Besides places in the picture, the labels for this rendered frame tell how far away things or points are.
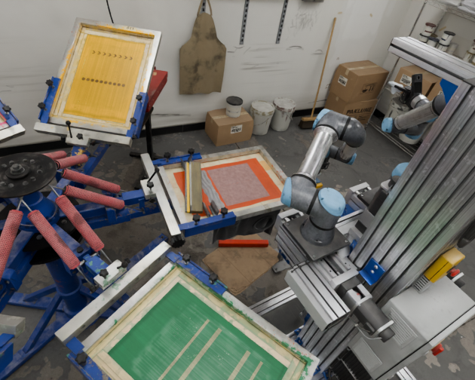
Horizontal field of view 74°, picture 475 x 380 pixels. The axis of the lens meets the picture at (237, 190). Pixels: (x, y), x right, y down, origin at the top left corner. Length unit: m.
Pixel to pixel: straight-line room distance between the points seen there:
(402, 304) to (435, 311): 0.13
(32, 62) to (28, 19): 0.36
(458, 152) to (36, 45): 3.26
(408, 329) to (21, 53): 3.46
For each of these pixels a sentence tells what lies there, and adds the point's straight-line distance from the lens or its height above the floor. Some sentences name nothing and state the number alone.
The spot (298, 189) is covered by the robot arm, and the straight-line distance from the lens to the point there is 1.33.
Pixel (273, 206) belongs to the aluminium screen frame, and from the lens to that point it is 1.91.
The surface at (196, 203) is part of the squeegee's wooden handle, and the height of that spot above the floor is 1.00.
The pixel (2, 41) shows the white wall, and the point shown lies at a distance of 3.55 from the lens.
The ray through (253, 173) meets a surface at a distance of 2.16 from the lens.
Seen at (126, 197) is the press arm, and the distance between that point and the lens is 1.83.
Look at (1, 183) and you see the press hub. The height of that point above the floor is 1.32.
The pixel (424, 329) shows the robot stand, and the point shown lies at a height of 1.23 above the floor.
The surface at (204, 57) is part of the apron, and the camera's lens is 3.77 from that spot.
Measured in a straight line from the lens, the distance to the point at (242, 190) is 2.02.
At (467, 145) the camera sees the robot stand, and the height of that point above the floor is 1.88.
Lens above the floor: 2.33
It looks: 43 degrees down
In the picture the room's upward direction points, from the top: 10 degrees clockwise
